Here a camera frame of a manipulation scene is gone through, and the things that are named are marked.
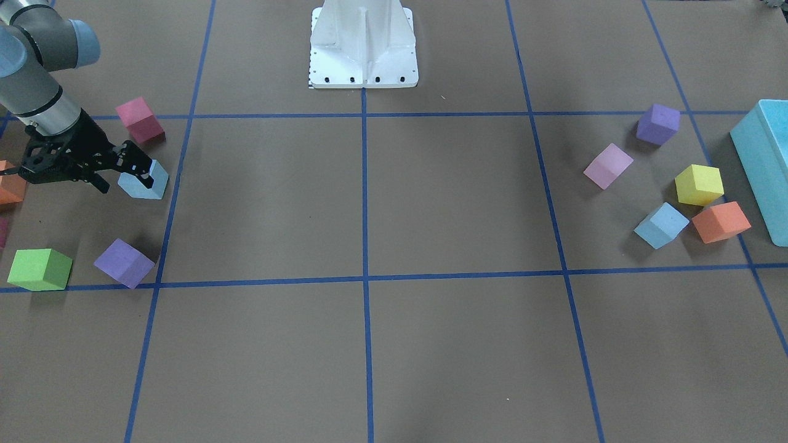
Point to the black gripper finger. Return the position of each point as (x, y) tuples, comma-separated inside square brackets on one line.
[(99, 183), (134, 161)]

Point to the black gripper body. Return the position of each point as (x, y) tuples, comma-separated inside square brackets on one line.
[(92, 140)]

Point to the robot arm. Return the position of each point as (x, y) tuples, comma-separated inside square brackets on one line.
[(37, 41)]

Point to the crimson foam block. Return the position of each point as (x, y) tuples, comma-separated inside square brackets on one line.
[(140, 121)]

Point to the orange foam block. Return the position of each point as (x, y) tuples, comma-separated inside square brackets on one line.
[(719, 222), (13, 188)]

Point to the purple foam block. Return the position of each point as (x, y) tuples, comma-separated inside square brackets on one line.
[(658, 124), (124, 263)]

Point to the magenta foam block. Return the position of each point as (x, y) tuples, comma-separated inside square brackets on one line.
[(4, 230)]

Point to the green foam block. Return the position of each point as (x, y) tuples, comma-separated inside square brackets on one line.
[(40, 270)]

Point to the light pink foam block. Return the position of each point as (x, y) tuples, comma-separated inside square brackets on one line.
[(608, 166)]

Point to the yellow foam block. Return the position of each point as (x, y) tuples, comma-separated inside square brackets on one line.
[(699, 185)]

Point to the light blue plastic bin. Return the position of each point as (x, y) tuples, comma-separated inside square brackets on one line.
[(760, 139)]

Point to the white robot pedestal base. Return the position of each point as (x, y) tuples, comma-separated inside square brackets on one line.
[(362, 44)]

